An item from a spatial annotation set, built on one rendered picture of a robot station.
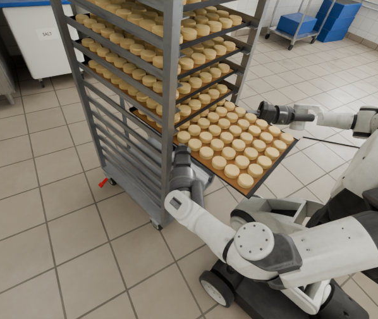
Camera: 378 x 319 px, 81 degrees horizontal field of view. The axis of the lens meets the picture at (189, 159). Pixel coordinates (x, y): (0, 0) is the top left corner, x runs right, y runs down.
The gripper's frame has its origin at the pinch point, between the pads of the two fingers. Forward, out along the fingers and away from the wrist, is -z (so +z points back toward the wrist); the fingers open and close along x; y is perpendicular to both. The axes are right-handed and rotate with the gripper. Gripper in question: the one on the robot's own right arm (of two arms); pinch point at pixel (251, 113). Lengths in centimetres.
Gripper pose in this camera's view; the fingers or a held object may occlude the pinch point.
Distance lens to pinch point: 107.2
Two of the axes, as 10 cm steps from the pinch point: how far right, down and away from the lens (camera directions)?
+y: 0.5, 7.6, -6.5
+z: 9.9, 0.3, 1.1
